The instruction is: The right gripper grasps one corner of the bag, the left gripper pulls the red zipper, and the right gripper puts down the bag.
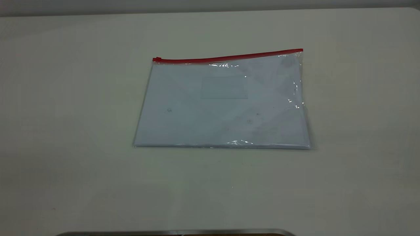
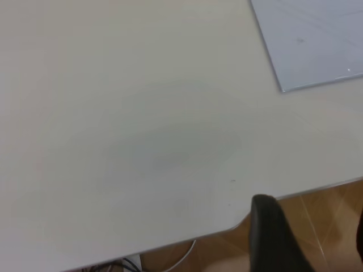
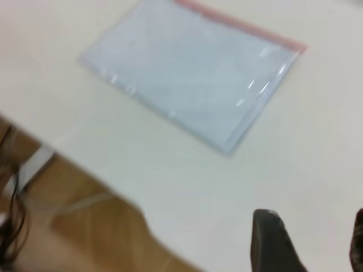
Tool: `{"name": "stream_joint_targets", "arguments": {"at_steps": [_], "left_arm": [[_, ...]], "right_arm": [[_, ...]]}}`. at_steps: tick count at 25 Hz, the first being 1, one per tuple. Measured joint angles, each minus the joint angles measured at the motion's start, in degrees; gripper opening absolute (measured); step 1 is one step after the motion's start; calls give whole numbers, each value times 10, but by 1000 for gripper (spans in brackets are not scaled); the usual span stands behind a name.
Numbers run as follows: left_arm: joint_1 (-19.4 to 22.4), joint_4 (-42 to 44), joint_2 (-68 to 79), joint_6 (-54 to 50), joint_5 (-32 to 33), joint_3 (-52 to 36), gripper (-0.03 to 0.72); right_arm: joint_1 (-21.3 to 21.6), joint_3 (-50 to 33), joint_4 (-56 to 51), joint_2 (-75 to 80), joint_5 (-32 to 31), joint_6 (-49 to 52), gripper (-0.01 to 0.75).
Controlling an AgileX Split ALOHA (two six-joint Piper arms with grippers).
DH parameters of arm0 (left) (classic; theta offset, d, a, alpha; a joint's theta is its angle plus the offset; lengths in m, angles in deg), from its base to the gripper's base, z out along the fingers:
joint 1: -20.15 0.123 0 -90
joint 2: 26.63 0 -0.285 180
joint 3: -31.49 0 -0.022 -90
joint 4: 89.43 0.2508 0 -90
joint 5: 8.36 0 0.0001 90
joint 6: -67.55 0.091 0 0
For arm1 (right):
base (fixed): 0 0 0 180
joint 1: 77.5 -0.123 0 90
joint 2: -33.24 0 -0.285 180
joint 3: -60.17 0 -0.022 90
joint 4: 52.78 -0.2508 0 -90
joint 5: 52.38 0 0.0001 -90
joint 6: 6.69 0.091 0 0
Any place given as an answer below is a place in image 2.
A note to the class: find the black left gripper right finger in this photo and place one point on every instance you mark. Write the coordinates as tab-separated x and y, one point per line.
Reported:
360	235

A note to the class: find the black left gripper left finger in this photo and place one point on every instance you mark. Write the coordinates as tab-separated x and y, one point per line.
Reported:
269	238

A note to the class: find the clear plastic red-zip bag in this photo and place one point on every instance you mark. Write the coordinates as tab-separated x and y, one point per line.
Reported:
314	39

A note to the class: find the white table leg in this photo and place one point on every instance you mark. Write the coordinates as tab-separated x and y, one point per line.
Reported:
133	263

